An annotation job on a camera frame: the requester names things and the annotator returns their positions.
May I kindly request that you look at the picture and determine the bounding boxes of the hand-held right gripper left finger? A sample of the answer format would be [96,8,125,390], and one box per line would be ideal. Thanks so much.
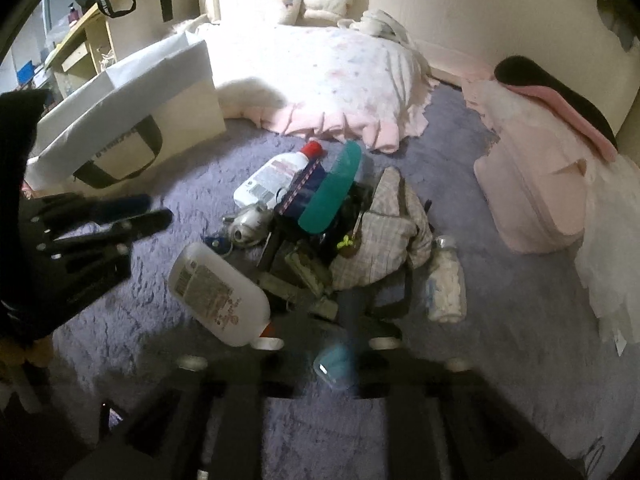
[65,337,301,480]

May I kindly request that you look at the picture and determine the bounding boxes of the small light blue object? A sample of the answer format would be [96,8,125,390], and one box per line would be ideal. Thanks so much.
[312,342,362,392]

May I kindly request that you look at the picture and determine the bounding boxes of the black and pink cushion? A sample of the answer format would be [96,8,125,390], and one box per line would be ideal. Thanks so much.
[494,55,620,162]

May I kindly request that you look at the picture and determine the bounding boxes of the white cloth bundle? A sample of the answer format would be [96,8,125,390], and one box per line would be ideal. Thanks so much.
[337,9,418,46]

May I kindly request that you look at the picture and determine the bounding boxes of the clear jar of white tablets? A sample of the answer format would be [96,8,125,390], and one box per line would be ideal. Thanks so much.
[425,235,467,324]

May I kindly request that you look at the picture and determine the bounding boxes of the pink and white quilt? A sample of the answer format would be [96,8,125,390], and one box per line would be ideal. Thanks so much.
[165,15,441,156]

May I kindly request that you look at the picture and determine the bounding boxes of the olive green pouch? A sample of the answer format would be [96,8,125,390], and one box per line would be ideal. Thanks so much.
[282,247,336,301]

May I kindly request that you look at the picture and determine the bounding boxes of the white bottle red cap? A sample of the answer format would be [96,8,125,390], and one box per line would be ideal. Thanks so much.
[232,141,326,208]

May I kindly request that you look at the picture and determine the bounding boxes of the white gauze cloth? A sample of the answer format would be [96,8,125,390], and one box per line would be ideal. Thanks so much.
[572,152,640,356]

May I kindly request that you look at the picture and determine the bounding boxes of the blue storage box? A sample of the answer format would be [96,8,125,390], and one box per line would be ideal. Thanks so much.
[15,60,48,86]

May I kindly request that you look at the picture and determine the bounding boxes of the black strap bag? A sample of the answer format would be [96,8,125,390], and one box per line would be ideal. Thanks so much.
[257,180,406,346]

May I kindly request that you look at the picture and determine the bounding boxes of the white tote bag black handles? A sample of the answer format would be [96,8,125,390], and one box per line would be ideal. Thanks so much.
[24,30,228,196]

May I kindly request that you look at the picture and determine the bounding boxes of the plaid cloth bag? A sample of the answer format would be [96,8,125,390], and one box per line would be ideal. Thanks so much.
[327,166,435,291]

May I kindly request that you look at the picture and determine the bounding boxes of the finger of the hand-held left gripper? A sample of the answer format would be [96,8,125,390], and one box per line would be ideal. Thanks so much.
[30,193,153,233]
[37,208,174,273]

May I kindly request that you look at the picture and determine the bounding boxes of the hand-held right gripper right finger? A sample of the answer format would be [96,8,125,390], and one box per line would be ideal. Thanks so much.
[340,280,586,480]

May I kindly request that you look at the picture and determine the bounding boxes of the small silver appliance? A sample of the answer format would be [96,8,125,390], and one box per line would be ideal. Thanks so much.
[221,201,275,247]

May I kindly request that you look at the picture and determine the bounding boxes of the light wooden desk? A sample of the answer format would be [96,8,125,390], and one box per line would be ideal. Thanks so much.
[45,0,201,96]

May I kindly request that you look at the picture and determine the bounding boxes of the pink backpack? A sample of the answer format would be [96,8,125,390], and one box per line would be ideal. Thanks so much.
[472,80,616,256]

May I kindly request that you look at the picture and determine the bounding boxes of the large translucent labelled bottle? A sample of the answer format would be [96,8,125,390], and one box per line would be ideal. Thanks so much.
[167,241,283,351]

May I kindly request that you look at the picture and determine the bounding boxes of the green comb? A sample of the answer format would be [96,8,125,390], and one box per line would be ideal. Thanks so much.
[297,140,363,236]

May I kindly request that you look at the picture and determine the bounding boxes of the navy blue pouch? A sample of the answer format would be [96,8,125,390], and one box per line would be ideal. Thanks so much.
[274,157,331,221]

